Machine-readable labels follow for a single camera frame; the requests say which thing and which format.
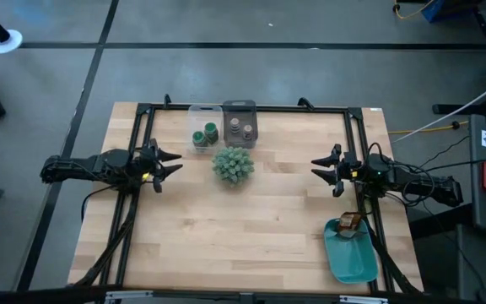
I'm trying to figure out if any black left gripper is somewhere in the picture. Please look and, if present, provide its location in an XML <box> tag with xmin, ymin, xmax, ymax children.
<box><xmin>139</xmin><ymin>138</ymin><xmax>184</xmax><ymax>194</ymax></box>

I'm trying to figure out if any black floor cable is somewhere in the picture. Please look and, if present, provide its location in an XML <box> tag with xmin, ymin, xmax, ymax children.
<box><xmin>415</xmin><ymin>155</ymin><xmax>486</xmax><ymax>172</ymax></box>

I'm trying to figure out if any blue box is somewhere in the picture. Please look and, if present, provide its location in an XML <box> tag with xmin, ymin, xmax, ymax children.
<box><xmin>420</xmin><ymin>0</ymin><xmax>449</xmax><ymax>23</ymax></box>

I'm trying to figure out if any dark grey cabinet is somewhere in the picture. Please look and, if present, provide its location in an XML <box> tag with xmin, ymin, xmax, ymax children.
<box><xmin>456</xmin><ymin>223</ymin><xmax>486</xmax><ymax>304</ymax></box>

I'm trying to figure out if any black bottom rail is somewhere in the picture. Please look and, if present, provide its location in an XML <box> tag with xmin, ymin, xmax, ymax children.
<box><xmin>0</xmin><ymin>285</ymin><xmax>486</xmax><ymax>304</ymax></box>

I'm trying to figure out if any green succulent plant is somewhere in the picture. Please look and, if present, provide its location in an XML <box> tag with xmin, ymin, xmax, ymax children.
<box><xmin>211</xmin><ymin>146</ymin><xmax>256</xmax><ymax>186</ymax></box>

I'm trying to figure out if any black desk foot bar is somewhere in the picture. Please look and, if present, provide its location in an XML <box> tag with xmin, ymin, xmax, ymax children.
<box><xmin>431</xmin><ymin>84</ymin><xmax>486</xmax><ymax>116</ymax></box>

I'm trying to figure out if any clear plastic bin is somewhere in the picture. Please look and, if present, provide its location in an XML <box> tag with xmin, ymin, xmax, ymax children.
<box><xmin>187</xmin><ymin>104</ymin><xmax>224</xmax><ymax>155</ymax></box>

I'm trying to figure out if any orange snack packet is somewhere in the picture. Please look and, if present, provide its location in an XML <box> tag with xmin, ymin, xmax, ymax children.
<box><xmin>337</xmin><ymin>210</ymin><xmax>363</xmax><ymax>233</ymax></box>

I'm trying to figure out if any teal plastic tray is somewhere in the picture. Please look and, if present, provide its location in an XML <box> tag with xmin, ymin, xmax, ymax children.
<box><xmin>323</xmin><ymin>217</ymin><xmax>380</xmax><ymax>285</ymax></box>

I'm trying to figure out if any grey plastic bin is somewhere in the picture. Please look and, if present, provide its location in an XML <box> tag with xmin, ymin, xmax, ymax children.
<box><xmin>221</xmin><ymin>99</ymin><xmax>259</xmax><ymax>150</ymax></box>

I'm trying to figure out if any short yellow cable loop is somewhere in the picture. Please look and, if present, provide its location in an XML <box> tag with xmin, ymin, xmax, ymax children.
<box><xmin>391</xmin><ymin>0</ymin><xmax>436</xmax><ymax>20</ymax></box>

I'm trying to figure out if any long yellow floor cable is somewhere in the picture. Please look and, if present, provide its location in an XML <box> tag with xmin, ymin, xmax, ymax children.
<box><xmin>388</xmin><ymin>104</ymin><xmax>486</xmax><ymax>135</ymax></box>

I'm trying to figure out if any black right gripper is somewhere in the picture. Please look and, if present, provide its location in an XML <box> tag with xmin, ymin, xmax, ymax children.
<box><xmin>310</xmin><ymin>143</ymin><xmax>366</xmax><ymax>198</ymax></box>

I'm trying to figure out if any black aluminium table frame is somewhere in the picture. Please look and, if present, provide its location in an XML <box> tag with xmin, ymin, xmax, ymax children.
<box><xmin>72</xmin><ymin>93</ymin><xmax>424</xmax><ymax>296</ymax></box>

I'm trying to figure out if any wide black clamp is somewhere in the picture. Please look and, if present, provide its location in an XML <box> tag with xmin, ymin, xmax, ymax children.
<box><xmin>296</xmin><ymin>96</ymin><xmax>316</xmax><ymax>111</ymax></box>

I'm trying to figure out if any silver bracket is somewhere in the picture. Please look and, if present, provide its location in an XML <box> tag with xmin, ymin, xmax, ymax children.
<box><xmin>338</xmin><ymin>294</ymin><xmax>390</xmax><ymax>304</ymax></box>
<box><xmin>105</xmin><ymin>290</ymin><xmax>155</xmax><ymax>304</ymax></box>

